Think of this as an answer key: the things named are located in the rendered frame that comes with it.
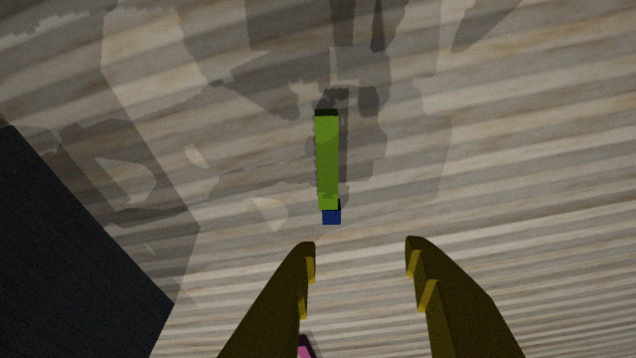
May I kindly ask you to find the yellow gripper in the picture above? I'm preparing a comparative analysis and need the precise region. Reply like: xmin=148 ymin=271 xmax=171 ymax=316
xmin=217 ymin=236 xmax=526 ymax=358

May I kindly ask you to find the lime green rod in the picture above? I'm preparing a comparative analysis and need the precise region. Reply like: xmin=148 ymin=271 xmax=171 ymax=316
xmin=315 ymin=108 xmax=339 ymax=210

